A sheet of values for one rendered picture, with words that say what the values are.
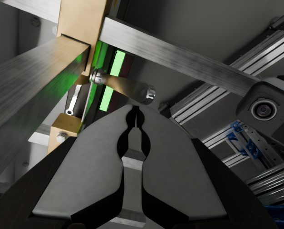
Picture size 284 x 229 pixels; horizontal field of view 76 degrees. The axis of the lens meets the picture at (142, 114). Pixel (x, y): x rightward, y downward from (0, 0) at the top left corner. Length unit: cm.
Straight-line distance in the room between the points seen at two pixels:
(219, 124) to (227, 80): 92
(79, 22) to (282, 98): 24
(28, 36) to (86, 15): 34
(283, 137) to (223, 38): 103
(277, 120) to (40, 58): 23
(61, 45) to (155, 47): 12
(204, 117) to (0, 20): 99
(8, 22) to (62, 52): 35
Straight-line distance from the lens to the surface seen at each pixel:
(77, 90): 48
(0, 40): 53
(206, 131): 121
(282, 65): 118
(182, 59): 27
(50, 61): 18
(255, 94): 22
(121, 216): 63
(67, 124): 39
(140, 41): 26
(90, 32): 26
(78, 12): 26
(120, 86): 17
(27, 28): 57
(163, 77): 120
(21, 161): 86
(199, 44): 119
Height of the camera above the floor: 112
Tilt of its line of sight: 58 degrees down
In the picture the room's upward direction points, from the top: 180 degrees clockwise
